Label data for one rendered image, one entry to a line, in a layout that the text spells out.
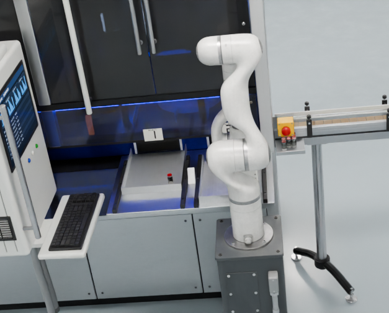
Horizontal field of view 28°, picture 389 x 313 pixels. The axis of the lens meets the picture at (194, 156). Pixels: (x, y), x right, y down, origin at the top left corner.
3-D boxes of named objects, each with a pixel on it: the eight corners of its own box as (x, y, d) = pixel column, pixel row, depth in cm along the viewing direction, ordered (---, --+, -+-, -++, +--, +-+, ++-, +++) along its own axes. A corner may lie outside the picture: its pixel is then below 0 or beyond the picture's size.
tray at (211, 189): (203, 161, 350) (202, 154, 349) (261, 157, 347) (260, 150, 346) (199, 204, 321) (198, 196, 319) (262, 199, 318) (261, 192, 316)
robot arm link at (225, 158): (260, 204, 286) (255, 148, 274) (211, 207, 288) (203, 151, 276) (260, 185, 297) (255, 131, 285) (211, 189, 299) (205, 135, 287)
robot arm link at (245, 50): (228, 166, 291) (272, 163, 289) (227, 177, 280) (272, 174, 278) (215, 33, 276) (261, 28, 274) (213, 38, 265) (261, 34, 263)
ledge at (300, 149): (275, 140, 362) (275, 136, 361) (303, 138, 361) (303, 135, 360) (276, 155, 350) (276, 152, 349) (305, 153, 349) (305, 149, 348)
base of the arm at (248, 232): (274, 249, 292) (270, 208, 283) (223, 252, 294) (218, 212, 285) (272, 220, 309) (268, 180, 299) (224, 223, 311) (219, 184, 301)
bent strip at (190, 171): (188, 179, 339) (187, 167, 336) (195, 178, 338) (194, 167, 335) (187, 197, 327) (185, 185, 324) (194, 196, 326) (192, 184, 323)
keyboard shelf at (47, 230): (46, 200, 357) (44, 195, 356) (105, 197, 353) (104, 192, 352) (19, 261, 319) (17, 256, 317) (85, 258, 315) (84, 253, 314)
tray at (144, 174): (131, 154, 363) (130, 148, 362) (187, 150, 361) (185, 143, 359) (121, 194, 334) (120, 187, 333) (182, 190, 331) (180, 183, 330)
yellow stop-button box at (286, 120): (277, 129, 351) (276, 115, 347) (293, 128, 350) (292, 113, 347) (278, 137, 344) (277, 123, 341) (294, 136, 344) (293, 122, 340)
